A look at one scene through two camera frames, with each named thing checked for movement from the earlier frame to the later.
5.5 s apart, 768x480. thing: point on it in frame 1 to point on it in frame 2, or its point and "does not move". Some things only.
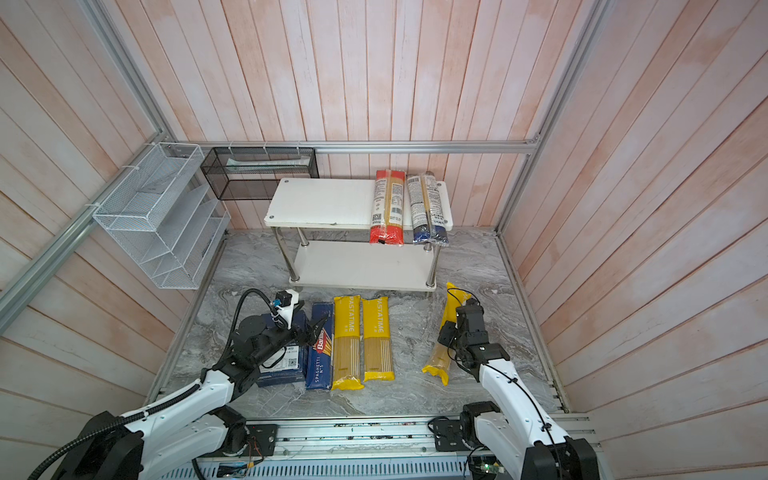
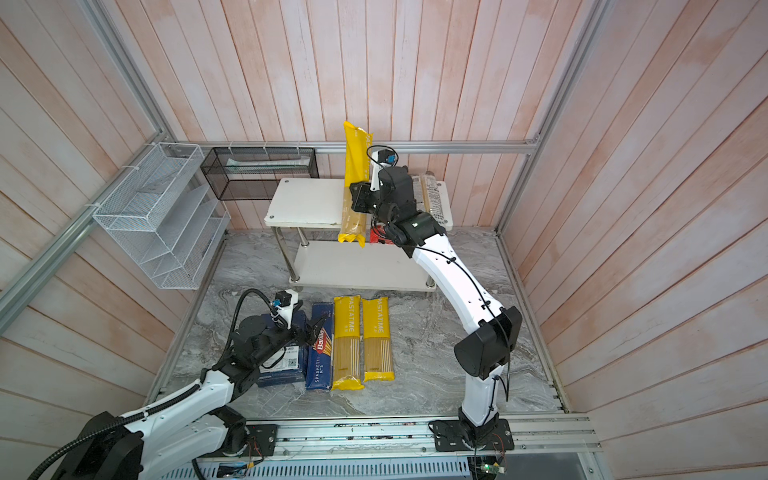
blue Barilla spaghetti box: [319, 359] does not move
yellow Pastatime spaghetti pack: [377, 339] does not move
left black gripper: [310, 336] does not move
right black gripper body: [450, 335] to [384, 216]
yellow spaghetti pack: [440, 361] to [357, 153]
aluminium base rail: [378, 449] does not move
